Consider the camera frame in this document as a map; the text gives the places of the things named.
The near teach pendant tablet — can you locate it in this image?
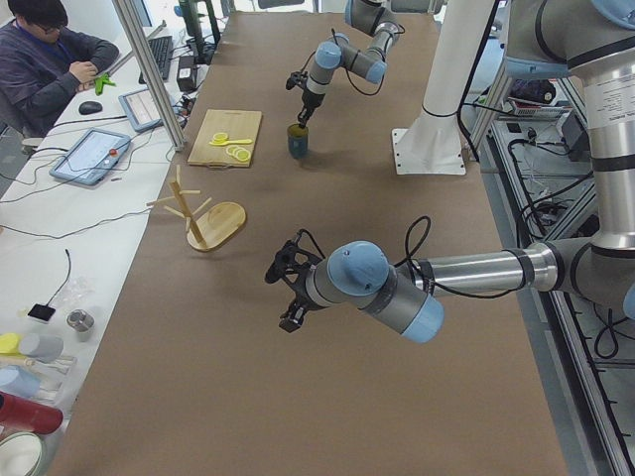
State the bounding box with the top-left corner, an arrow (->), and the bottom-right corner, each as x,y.
50,128 -> 131,186

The teach pendant tablet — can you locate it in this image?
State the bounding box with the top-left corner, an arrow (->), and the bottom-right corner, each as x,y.
50,128 -> 131,186
118,86 -> 164,133

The black computer mouse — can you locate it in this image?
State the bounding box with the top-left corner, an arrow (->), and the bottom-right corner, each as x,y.
78,100 -> 103,115

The black keyboard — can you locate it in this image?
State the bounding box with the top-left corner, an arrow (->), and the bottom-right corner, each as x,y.
148,36 -> 173,81

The small steel cup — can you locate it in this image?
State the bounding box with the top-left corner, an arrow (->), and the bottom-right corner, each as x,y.
66,309 -> 94,342

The light blue cup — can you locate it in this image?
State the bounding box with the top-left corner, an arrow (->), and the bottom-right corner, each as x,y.
1,366 -> 41,399

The green plastic toy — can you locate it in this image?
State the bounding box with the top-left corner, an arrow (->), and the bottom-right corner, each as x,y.
94,72 -> 116,96

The red bottle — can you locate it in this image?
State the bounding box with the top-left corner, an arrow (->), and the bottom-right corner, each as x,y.
1,393 -> 64,434

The aluminium frame post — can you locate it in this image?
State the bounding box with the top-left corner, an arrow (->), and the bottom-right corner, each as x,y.
112,0 -> 186,152

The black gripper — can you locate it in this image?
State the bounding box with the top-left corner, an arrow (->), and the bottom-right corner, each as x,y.
297,89 -> 323,125
279,297 -> 313,333

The grey cup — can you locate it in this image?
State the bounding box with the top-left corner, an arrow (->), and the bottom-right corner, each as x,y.
18,333 -> 64,363

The yellow plastic knife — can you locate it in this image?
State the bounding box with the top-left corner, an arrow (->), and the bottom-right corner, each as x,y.
208,139 -> 253,147

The black power adapter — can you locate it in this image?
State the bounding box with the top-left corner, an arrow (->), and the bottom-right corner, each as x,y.
177,56 -> 197,92

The seated person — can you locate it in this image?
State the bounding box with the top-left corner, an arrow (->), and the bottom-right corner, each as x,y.
1,0 -> 119,137

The white camera pillar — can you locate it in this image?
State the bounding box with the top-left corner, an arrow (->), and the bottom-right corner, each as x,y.
393,0 -> 497,176

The small black square device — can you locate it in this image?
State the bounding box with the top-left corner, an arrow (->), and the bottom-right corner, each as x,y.
27,303 -> 56,322

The wooden cutting board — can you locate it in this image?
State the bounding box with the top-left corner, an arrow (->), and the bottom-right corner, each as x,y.
188,109 -> 263,168

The wooden cup rack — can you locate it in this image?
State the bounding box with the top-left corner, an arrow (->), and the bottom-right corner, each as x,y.
146,166 -> 247,252

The dark teal mug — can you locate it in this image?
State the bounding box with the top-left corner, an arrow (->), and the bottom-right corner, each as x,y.
287,123 -> 309,160

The far teach pendant tablet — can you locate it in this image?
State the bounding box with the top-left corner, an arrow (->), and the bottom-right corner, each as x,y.
118,86 -> 164,133

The white green bowl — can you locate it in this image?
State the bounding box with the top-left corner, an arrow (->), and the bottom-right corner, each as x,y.
0,432 -> 47,476

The yellow cup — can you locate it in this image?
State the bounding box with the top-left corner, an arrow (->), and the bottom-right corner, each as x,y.
0,333 -> 22,355

